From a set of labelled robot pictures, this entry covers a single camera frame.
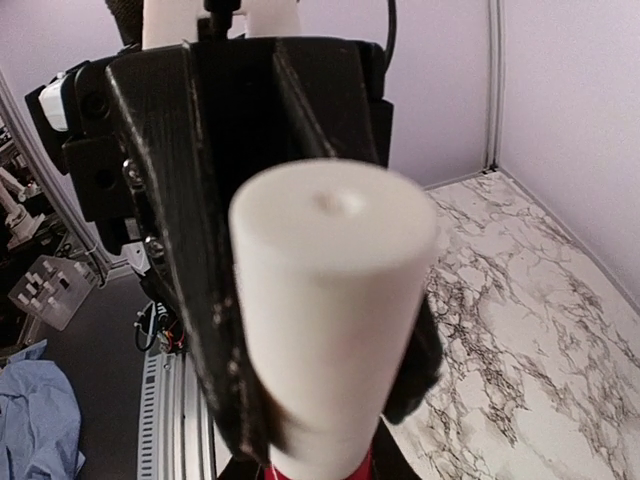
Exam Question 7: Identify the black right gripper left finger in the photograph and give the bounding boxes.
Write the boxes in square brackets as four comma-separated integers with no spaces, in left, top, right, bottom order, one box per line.
[215,453,264,480]

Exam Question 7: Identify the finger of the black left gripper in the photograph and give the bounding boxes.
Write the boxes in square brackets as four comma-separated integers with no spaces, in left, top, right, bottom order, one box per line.
[273,37,443,425]

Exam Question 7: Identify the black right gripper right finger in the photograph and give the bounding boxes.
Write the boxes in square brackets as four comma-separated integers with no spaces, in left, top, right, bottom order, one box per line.
[372,420,420,480]

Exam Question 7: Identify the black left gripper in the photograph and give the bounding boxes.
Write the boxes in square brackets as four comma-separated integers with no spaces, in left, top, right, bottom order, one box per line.
[24,37,396,462]

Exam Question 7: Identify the red nail polish bottle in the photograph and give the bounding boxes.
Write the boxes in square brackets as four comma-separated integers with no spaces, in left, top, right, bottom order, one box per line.
[263,447,373,479]

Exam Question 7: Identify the white nail polish brush cap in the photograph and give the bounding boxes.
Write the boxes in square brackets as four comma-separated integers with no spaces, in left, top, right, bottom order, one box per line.
[229,159,437,471]

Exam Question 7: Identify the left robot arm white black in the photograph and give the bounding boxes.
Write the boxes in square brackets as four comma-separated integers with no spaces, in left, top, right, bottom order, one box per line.
[25,37,443,476]

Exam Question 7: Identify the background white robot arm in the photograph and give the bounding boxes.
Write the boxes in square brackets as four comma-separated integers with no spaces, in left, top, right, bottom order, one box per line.
[1,180,420,479]

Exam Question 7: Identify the blue shirt sleeve forearm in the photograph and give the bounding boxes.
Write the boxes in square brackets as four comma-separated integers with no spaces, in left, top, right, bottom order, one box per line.
[1,340,85,479]

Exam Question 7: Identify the clear acrylic organiser box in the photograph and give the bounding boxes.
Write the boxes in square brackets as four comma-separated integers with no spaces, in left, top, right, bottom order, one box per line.
[8,255,97,331]

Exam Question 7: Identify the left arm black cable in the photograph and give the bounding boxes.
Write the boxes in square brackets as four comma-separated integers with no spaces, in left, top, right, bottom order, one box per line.
[381,0,399,66]

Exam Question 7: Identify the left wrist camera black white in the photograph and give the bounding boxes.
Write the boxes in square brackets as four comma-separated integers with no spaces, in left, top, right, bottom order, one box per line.
[106,0,302,50]

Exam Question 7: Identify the left aluminium corner post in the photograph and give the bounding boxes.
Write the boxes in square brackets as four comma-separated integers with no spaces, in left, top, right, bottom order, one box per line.
[483,0,506,172]

